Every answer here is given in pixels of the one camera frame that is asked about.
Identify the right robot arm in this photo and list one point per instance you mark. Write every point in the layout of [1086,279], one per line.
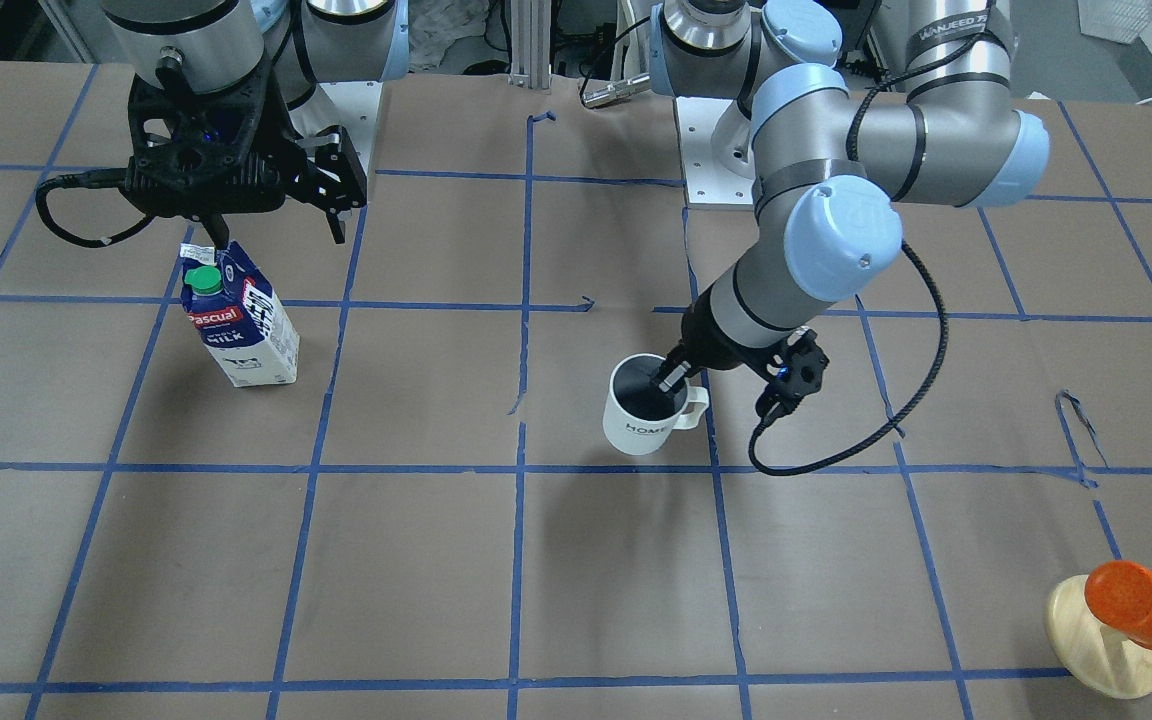
[199,47]

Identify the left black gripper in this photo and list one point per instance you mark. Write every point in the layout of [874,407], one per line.
[710,347]

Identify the aluminium frame post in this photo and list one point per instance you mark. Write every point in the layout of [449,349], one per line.
[530,27]

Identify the white mug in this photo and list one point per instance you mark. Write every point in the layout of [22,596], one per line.
[638,416]

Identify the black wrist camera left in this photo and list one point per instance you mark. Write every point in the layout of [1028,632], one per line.
[799,366]

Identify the orange cup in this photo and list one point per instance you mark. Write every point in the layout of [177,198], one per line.
[1119,594]

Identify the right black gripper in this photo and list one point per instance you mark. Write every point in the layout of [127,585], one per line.
[333,176]

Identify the blue white milk carton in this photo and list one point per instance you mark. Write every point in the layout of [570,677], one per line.
[239,317]

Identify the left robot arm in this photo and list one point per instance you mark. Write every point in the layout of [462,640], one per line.
[828,168]

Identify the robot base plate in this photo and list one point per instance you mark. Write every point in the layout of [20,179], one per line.
[713,138]

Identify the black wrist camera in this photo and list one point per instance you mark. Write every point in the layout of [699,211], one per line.
[799,366]
[198,157]

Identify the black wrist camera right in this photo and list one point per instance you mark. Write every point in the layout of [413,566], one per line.
[198,157]

